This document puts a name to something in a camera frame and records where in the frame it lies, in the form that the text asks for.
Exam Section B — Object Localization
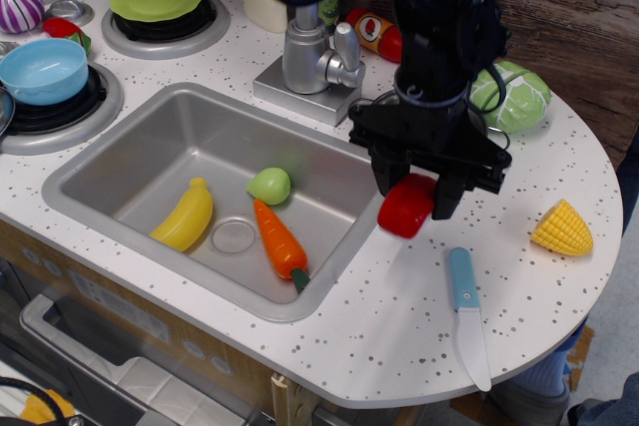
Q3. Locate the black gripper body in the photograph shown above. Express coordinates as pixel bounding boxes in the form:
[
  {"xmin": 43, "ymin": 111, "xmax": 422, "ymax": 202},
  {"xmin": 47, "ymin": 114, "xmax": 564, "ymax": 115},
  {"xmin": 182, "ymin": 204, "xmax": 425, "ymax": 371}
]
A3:
[{"xmin": 348, "ymin": 89, "xmax": 512, "ymax": 194}]

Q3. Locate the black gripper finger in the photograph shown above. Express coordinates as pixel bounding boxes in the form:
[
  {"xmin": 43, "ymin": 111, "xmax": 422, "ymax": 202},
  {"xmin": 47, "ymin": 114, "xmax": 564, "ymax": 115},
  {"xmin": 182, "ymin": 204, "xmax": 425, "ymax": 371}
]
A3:
[
  {"xmin": 369, "ymin": 149, "xmax": 410, "ymax": 197},
  {"xmin": 431, "ymin": 172, "xmax": 465, "ymax": 220}
]

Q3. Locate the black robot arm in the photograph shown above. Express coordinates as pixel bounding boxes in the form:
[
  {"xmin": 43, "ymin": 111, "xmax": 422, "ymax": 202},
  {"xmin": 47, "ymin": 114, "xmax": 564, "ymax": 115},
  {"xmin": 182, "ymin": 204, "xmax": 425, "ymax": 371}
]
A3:
[{"xmin": 348, "ymin": 0, "xmax": 511, "ymax": 219}]

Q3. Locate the small steel pan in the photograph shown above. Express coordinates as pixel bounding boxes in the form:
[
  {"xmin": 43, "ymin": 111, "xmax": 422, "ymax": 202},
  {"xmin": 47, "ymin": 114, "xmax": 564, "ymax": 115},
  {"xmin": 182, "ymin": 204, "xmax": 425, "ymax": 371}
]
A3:
[{"xmin": 371, "ymin": 91, "xmax": 511, "ymax": 150}]

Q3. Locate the green toy cabbage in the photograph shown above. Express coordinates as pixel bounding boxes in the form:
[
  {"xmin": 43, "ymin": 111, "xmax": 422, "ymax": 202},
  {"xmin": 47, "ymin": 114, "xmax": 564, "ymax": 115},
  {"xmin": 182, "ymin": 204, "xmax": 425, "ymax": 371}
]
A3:
[{"xmin": 470, "ymin": 61, "xmax": 552, "ymax": 134}]

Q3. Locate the silver toy faucet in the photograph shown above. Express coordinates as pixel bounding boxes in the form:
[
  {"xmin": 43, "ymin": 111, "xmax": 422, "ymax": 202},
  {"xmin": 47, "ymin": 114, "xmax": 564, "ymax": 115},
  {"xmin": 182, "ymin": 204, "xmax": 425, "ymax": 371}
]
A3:
[{"xmin": 254, "ymin": 0, "xmax": 365, "ymax": 126}]

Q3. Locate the blue white toy knife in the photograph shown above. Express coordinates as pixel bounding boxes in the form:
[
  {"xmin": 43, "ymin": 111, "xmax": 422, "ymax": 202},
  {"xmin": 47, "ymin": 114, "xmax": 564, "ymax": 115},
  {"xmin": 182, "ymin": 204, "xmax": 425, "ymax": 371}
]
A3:
[{"xmin": 448, "ymin": 247, "xmax": 492, "ymax": 392}]

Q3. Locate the yellow toy corn piece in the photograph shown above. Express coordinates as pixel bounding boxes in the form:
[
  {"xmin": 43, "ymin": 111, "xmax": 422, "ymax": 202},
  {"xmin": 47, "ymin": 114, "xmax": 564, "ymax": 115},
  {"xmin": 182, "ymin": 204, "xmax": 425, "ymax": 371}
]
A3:
[{"xmin": 530, "ymin": 200, "xmax": 594, "ymax": 256}]

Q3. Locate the green toy pear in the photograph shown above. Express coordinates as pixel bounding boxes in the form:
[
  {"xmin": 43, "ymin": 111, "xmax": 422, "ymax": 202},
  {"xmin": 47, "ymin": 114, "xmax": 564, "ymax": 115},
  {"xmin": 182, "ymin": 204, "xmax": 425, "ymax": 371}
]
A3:
[{"xmin": 246, "ymin": 168, "xmax": 292, "ymax": 206}]

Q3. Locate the grey toy sink basin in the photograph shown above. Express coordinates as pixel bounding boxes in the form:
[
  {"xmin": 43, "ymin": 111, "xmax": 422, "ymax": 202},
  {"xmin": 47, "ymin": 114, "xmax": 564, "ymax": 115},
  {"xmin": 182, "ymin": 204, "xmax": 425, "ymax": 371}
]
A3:
[{"xmin": 42, "ymin": 83, "xmax": 382, "ymax": 322}]

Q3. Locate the red toy ketchup bottle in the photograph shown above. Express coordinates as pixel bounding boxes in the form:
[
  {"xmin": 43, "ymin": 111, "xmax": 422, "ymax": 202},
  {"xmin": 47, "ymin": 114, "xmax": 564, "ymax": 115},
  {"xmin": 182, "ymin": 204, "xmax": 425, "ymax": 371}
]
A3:
[{"xmin": 345, "ymin": 8, "xmax": 402, "ymax": 64}]

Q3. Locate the orange toy carrot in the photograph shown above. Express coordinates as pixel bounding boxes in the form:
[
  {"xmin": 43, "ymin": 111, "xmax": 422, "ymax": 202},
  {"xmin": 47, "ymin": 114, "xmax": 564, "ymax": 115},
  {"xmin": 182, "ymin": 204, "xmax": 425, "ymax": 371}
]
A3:
[{"xmin": 253, "ymin": 199, "xmax": 311, "ymax": 293}]

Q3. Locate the green toy can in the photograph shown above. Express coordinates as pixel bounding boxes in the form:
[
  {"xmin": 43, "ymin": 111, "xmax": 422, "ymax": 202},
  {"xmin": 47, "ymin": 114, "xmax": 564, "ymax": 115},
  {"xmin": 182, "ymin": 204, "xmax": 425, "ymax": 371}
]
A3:
[{"xmin": 319, "ymin": 0, "xmax": 339, "ymax": 34}]

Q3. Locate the yellow toy banana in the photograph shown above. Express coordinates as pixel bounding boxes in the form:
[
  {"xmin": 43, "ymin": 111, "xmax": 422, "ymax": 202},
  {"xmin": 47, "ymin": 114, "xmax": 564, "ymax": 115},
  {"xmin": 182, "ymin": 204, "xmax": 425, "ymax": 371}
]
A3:
[{"xmin": 150, "ymin": 177, "xmax": 214, "ymax": 251}]

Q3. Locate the grey shoe with sock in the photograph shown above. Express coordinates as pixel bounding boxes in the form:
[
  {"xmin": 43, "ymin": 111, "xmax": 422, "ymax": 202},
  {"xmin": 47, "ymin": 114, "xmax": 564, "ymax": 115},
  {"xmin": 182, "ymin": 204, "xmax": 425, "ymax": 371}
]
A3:
[{"xmin": 489, "ymin": 349, "xmax": 570, "ymax": 425}]

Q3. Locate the back right stove burner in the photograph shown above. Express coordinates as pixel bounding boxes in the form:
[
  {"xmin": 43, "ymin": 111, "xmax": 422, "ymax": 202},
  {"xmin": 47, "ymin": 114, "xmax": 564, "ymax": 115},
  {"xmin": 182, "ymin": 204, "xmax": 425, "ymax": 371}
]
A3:
[{"xmin": 101, "ymin": 0, "xmax": 231, "ymax": 60}]

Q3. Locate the grey stove knob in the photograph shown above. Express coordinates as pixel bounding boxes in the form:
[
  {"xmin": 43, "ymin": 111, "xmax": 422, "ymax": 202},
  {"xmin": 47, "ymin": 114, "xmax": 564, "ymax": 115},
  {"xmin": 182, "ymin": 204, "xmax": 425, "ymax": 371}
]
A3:
[{"xmin": 44, "ymin": 0, "xmax": 95, "ymax": 27}]

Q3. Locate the blue toy bowl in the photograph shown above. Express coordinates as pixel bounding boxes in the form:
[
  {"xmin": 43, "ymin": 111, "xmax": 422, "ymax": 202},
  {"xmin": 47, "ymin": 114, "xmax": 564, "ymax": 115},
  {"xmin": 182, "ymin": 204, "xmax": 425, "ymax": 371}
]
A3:
[{"xmin": 1, "ymin": 38, "xmax": 89, "ymax": 106}]

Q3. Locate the front left stove burner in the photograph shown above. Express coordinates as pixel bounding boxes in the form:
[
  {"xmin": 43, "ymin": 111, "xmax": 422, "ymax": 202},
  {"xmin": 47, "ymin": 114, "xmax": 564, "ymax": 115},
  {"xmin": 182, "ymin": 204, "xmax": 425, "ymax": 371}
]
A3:
[{"xmin": 1, "ymin": 63, "xmax": 124, "ymax": 156}]

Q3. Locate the red toy strawberry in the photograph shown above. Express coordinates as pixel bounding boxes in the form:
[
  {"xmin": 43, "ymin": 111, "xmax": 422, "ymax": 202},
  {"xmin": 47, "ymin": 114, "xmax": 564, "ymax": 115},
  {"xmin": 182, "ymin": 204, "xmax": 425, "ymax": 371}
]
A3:
[{"xmin": 43, "ymin": 18, "xmax": 91, "ymax": 55}]

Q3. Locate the purple toy onion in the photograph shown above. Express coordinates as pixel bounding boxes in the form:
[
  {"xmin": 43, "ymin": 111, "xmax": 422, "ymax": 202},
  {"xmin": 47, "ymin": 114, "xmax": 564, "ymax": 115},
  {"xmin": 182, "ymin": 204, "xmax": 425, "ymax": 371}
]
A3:
[{"xmin": 1, "ymin": 0, "xmax": 45, "ymax": 34}]

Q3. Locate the orange toy below counter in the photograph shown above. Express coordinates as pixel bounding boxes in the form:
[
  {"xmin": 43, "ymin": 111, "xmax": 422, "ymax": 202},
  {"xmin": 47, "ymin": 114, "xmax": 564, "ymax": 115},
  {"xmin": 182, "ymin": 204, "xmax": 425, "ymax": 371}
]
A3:
[{"xmin": 19, "ymin": 389, "xmax": 76, "ymax": 425}]

